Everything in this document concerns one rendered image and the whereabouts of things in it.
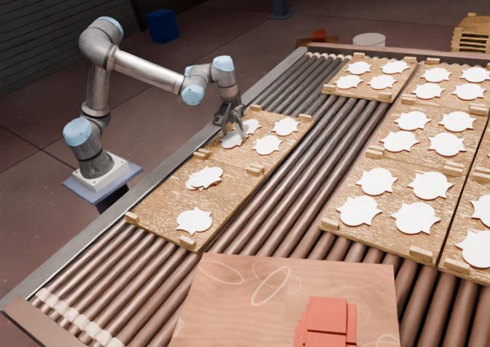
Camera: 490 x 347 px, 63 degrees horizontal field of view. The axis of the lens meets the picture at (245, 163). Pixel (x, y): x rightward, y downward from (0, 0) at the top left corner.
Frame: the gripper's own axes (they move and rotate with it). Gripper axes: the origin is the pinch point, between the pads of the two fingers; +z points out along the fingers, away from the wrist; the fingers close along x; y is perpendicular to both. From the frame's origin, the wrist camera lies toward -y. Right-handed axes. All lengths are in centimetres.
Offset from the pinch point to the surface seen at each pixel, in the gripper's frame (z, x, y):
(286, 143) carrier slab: 1.2, -22.4, 7.1
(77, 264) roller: 7, 9, -78
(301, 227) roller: 5, -49, -30
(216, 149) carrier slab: 1.6, 4.0, -7.9
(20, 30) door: 20, 453, 137
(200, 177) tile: 0.6, -4.2, -27.7
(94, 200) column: 10, 38, -51
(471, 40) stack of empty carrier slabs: 48, -46, 276
